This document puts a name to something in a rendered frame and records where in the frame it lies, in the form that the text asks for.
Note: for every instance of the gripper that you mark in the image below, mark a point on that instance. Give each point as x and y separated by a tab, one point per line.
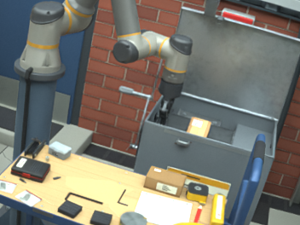
170	90

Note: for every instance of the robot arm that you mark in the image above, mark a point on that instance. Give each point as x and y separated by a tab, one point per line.
126	10

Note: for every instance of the grey stay rod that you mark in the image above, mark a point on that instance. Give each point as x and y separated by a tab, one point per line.
158	78

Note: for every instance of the orange test carton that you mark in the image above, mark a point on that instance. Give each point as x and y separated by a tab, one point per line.
199	126

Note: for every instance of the grey parcel box body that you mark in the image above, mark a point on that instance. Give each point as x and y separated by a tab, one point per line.
199	160

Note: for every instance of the brown cardboard box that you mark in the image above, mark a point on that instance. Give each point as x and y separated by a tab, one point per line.
164	180

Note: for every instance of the grey parcel box lid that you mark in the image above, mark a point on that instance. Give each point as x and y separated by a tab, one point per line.
235	64

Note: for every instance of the blue trolley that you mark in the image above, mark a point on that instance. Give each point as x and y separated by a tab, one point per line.
93	183

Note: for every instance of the small grey-blue box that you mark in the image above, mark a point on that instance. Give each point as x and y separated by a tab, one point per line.
59	150

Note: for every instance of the yellow ruler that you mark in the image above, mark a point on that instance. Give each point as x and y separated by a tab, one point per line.
210	180

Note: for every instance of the small black hex key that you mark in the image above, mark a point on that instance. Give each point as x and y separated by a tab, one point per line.
122	197

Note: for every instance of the white paper sheet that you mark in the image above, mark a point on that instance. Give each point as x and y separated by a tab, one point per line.
163	209

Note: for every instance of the red pen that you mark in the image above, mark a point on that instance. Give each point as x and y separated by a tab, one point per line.
198	214

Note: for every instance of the yellow handheld device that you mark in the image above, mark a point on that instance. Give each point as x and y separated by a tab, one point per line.
218	210

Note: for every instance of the grey round disc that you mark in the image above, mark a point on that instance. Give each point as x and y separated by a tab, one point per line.
133	219

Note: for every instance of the yellow round object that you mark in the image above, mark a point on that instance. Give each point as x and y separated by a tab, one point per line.
184	223

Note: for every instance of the large black hex key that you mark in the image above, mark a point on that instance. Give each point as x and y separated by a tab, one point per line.
83	199

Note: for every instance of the black ribbed pad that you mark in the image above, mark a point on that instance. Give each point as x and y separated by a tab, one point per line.
101	218
70	209

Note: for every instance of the small grey nut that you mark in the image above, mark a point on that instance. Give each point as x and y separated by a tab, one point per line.
47	158

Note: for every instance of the small black screw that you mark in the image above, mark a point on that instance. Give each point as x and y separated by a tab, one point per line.
56	178
22	180

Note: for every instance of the black case with red clasp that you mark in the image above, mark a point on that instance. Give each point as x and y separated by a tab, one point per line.
30	169

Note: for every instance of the white paper card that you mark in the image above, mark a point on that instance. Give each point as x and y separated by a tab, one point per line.
27	197
6	186

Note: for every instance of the blue door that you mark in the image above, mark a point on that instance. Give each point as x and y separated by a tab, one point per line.
11	27

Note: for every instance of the grey wall pipe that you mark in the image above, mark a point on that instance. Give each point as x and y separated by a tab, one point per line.
133	91

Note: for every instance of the grey wall bracket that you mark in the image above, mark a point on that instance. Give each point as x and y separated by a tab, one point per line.
213	4

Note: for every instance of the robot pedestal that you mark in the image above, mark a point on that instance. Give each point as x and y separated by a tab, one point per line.
35	112

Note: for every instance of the black bracket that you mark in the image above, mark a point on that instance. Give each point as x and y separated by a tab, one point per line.
34	148

